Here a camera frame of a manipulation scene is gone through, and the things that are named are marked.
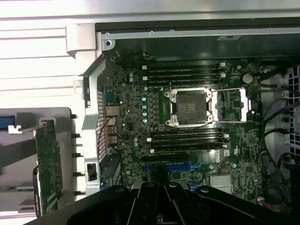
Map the silver finned chipset heatsink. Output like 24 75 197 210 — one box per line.
209 174 233 194

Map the black expansion slot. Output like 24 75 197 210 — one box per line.
142 154 188 163

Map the CPU socket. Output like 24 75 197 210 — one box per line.
164 88 213 127

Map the green Dell motherboard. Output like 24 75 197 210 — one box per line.
103 57 263 204

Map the black and silver PC case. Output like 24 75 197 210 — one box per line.
65 16 300 225

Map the grey printed parts rack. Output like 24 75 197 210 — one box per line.
0 106 86 215

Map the silver socket cover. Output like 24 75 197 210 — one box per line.
207 87 252 123

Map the socket locking lever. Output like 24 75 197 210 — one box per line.
210 87 246 92

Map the hard disk in blue caddy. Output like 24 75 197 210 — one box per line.
0 115 37 175

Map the black intrusion switch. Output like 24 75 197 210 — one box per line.
86 163 98 181

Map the thin red black wire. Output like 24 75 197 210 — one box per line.
97 116 122 153

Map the black internal cable bundle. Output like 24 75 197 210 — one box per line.
259 67 300 204

